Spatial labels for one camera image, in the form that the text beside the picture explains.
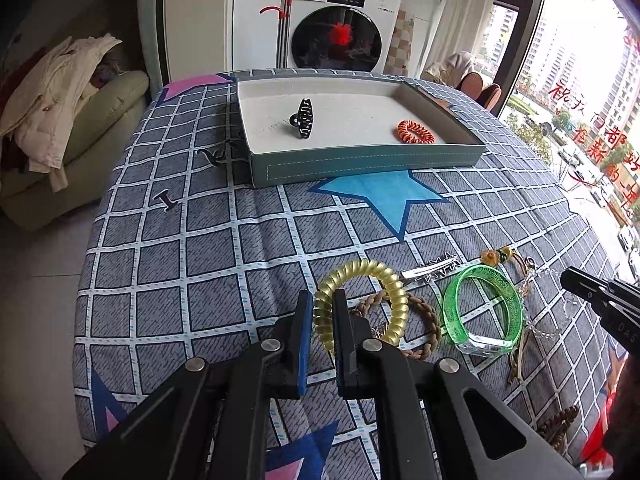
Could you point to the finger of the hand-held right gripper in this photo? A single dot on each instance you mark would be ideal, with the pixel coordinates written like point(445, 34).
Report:
point(590, 287)

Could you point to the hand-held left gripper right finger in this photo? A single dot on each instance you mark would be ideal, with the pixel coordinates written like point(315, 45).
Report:
point(340, 340)

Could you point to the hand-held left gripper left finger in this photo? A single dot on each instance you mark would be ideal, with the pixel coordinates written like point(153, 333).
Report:
point(304, 340)

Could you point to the gold hair clip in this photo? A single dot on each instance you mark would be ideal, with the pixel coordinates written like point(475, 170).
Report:
point(519, 360)

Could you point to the silver hair clip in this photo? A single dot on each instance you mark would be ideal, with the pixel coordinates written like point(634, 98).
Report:
point(425, 270)

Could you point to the green translucent bangle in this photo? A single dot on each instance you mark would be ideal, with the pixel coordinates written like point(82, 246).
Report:
point(452, 310)

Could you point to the grey-green shallow tray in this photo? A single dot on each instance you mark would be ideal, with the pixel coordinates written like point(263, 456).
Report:
point(350, 115)

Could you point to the person's right forearm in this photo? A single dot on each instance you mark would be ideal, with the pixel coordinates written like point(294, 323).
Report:
point(631, 410)

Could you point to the black hair claw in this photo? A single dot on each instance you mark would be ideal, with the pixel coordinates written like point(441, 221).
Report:
point(304, 117)

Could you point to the brown chair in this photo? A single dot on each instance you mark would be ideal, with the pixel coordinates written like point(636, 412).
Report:
point(482, 90)

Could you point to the beige cloth on chair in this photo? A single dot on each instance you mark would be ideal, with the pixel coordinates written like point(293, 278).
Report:
point(457, 65)

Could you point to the cream sofa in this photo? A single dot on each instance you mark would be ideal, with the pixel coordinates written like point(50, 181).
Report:
point(110, 115)

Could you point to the white curtain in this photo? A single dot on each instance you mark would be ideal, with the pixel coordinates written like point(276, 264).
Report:
point(465, 5)

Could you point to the white cabinet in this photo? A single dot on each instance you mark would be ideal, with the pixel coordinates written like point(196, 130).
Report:
point(257, 10)

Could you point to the beige jacket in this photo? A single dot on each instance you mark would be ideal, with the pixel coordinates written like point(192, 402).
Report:
point(50, 95)

